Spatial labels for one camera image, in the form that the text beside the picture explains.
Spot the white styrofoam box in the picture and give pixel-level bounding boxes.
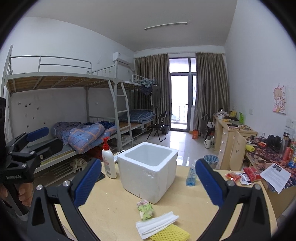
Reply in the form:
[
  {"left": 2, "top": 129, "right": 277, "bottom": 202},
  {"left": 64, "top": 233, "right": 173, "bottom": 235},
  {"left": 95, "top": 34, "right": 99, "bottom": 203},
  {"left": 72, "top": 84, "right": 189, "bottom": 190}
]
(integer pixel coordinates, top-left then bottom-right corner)
[{"left": 117, "top": 142, "right": 178, "bottom": 204}]

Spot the brown curtain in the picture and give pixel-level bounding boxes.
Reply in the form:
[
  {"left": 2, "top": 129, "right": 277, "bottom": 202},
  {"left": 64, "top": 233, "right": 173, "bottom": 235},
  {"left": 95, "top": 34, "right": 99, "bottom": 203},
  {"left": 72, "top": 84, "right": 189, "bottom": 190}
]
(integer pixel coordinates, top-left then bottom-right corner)
[
  {"left": 134, "top": 54, "right": 171, "bottom": 126},
  {"left": 193, "top": 52, "right": 230, "bottom": 132}
]

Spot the blue spray bottle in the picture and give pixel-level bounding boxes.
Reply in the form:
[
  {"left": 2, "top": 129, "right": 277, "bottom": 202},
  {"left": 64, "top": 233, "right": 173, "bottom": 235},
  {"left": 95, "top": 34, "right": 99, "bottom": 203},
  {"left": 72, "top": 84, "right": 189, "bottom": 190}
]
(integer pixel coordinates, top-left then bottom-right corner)
[{"left": 186, "top": 162, "right": 197, "bottom": 187}]

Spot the yellow foam fruit net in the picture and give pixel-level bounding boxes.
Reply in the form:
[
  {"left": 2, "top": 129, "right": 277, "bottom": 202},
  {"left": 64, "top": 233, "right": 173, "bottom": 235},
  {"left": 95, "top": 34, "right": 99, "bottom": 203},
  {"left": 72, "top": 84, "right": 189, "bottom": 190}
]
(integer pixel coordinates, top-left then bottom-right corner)
[{"left": 150, "top": 224, "right": 190, "bottom": 241}]

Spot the bin with blue bag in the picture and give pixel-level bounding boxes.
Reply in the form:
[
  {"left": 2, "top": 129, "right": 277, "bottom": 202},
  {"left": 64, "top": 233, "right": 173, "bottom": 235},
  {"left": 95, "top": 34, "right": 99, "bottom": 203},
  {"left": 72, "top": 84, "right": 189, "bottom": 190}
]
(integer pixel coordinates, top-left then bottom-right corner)
[{"left": 204, "top": 154, "right": 219, "bottom": 169}]

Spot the black smartphone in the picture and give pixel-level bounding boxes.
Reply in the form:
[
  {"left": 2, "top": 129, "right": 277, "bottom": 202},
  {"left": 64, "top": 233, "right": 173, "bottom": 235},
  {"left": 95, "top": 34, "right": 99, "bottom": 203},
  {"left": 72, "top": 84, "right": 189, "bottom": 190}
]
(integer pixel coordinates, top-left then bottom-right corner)
[{"left": 96, "top": 172, "right": 105, "bottom": 182}]

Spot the ceiling tube light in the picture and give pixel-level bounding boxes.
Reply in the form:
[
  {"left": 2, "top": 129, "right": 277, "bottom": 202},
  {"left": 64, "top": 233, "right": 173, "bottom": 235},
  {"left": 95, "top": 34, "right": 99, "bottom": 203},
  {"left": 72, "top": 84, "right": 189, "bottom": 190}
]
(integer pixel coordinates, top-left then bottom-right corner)
[{"left": 144, "top": 22, "right": 188, "bottom": 31}]

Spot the left brown curtain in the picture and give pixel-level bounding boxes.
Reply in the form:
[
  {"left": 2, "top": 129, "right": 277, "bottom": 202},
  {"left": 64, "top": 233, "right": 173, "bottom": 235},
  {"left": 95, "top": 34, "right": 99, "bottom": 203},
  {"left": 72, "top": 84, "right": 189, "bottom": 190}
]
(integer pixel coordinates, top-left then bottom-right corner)
[{"left": 134, "top": 54, "right": 171, "bottom": 126}]

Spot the white lotion pump bottle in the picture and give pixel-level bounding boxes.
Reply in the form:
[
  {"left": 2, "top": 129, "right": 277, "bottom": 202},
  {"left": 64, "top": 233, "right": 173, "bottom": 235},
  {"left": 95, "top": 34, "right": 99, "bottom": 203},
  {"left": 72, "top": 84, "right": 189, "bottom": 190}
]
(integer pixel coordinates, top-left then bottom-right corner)
[{"left": 101, "top": 137, "right": 117, "bottom": 179}]

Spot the white air conditioner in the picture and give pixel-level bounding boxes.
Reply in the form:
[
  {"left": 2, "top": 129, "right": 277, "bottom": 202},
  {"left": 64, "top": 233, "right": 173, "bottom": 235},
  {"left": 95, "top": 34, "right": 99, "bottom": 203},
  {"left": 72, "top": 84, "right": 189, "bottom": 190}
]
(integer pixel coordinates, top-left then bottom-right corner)
[{"left": 112, "top": 52, "right": 133, "bottom": 65}]

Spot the metal bunk bed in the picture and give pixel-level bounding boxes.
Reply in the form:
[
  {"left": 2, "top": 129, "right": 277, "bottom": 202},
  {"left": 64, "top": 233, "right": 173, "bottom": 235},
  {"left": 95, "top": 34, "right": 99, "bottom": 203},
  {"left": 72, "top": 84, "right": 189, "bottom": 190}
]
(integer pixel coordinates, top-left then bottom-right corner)
[{"left": 1, "top": 52, "right": 154, "bottom": 180}]

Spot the right brown curtain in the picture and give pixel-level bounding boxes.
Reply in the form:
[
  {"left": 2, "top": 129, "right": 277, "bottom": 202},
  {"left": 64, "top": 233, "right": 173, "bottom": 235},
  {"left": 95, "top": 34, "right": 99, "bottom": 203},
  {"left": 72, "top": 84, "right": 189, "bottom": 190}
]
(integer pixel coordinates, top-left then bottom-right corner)
[{"left": 193, "top": 52, "right": 230, "bottom": 132}]

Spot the orange bag on floor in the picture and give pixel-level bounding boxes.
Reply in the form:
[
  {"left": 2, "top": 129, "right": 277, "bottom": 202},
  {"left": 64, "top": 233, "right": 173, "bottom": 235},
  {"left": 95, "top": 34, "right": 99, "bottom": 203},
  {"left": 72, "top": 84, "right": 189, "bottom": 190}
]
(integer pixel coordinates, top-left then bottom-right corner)
[{"left": 192, "top": 130, "right": 199, "bottom": 140}]

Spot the white snack packet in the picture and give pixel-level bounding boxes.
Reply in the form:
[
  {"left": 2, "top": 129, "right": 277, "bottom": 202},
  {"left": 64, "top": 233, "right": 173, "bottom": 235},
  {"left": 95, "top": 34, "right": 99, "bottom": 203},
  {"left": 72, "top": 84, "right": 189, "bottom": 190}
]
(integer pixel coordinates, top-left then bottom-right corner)
[{"left": 237, "top": 173, "right": 252, "bottom": 185}]

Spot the red orange bottle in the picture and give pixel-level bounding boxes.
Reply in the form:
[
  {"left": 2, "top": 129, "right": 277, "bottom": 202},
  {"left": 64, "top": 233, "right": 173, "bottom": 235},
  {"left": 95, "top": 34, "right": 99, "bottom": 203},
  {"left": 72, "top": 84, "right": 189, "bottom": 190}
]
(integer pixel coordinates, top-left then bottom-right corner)
[{"left": 282, "top": 147, "right": 293, "bottom": 162}]

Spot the steel thermos bottle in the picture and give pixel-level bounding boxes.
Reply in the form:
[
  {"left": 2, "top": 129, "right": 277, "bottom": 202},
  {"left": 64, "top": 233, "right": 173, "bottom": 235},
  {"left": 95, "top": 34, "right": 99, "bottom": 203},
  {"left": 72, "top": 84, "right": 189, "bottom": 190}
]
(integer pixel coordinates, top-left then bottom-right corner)
[{"left": 279, "top": 132, "right": 290, "bottom": 156}]

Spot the anime wall picture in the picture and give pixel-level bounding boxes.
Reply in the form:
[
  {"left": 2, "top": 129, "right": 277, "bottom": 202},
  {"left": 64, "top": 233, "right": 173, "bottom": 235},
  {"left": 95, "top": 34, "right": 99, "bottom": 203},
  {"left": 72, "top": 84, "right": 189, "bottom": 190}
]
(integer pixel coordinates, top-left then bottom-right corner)
[{"left": 273, "top": 84, "right": 287, "bottom": 114}]

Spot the white foam wrap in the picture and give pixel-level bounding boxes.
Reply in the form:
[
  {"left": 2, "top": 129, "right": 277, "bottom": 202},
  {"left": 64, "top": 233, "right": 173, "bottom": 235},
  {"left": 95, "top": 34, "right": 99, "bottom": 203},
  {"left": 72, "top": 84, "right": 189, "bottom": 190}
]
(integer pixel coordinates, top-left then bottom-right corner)
[{"left": 135, "top": 211, "right": 179, "bottom": 240}]

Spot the glass balcony door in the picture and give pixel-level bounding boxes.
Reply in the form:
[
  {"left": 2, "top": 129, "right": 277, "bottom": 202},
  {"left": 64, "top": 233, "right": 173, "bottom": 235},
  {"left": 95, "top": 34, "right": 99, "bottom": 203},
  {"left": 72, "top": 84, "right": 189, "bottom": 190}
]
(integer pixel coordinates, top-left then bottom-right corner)
[{"left": 169, "top": 57, "right": 197, "bottom": 132}]

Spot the printed white paper sheet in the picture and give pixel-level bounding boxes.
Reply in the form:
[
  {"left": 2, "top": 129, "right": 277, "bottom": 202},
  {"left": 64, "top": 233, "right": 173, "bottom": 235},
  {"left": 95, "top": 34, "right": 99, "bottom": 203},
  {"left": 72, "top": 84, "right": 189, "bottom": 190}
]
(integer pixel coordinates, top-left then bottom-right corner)
[{"left": 260, "top": 164, "right": 291, "bottom": 194}]

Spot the person's left hand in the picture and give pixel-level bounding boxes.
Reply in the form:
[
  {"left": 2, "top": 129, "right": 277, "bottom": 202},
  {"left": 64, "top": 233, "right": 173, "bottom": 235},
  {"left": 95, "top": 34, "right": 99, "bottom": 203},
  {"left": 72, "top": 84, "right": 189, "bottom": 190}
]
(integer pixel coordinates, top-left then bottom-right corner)
[{"left": 0, "top": 183, "right": 33, "bottom": 207}]

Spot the large red snack pack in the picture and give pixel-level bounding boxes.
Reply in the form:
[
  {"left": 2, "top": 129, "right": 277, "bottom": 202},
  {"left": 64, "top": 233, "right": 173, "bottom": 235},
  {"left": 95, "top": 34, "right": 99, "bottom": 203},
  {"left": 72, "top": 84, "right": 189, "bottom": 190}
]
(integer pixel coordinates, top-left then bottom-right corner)
[{"left": 243, "top": 166, "right": 261, "bottom": 183}]

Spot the yellow object on desk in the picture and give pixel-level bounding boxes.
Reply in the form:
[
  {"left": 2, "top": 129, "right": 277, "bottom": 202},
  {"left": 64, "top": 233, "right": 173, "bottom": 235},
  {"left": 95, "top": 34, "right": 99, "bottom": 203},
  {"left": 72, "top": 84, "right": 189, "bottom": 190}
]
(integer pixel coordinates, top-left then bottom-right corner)
[{"left": 245, "top": 144, "right": 255, "bottom": 152}]

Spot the green spray bottle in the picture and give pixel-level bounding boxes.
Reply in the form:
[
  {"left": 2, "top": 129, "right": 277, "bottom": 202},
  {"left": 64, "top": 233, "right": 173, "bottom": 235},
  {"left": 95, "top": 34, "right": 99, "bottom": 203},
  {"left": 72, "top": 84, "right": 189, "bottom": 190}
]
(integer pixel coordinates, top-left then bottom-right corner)
[{"left": 239, "top": 113, "right": 244, "bottom": 125}]

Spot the blue plaid quilt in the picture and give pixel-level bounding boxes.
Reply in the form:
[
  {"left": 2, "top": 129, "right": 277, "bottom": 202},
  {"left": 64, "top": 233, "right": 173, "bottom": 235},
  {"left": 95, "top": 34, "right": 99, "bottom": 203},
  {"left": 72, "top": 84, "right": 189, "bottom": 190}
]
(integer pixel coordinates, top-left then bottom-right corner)
[{"left": 51, "top": 121, "right": 117, "bottom": 154}]

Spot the white thermos jug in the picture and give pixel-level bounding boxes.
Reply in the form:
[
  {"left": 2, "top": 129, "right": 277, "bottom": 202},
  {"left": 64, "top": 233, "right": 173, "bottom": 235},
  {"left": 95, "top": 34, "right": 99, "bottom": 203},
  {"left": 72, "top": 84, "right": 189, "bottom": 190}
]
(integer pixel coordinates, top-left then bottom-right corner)
[{"left": 204, "top": 136, "right": 211, "bottom": 149}]

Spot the light wooden desk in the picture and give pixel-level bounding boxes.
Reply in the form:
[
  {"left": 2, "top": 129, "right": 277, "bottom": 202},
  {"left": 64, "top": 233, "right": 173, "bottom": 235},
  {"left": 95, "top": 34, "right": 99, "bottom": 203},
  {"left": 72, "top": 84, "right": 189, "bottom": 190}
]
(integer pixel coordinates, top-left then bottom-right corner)
[{"left": 213, "top": 114, "right": 258, "bottom": 170}]

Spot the black folding chair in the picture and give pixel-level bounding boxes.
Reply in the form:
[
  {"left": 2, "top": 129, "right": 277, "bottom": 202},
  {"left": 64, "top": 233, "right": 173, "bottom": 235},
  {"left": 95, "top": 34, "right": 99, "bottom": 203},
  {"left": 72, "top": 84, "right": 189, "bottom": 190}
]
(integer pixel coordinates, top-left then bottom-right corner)
[{"left": 146, "top": 111, "right": 168, "bottom": 143}]

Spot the wooden smiley chair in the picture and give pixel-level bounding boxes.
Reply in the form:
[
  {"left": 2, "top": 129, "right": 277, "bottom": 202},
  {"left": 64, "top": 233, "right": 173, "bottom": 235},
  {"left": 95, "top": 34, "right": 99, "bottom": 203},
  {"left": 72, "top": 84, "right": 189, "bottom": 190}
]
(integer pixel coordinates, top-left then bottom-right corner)
[{"left": 229, "top": 131, "right": 246, "bottom": 171}]

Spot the green floral plastic bag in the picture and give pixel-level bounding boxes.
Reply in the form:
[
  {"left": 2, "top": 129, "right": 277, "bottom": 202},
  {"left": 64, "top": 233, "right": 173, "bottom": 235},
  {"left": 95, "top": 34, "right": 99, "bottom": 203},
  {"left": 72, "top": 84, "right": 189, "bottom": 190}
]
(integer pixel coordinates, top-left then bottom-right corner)
[{"left": 137, "top": 199, "right": 154, "bottom": 220}]

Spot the patterned desk cloth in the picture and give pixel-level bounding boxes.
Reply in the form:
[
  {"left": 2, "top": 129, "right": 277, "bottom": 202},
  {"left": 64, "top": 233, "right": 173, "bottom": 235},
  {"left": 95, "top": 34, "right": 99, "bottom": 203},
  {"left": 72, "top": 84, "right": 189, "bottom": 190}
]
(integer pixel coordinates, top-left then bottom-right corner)
[{"left": 245, "top": 137, "right": 295, "bottom": 189}]

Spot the red snack packet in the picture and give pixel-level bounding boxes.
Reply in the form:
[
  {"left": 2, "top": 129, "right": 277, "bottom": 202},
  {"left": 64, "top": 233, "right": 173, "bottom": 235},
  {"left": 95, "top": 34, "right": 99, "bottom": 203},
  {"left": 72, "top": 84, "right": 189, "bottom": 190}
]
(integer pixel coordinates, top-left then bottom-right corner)
[{"left": 225, "top": 172, "right": 241, "bottom": 182}]

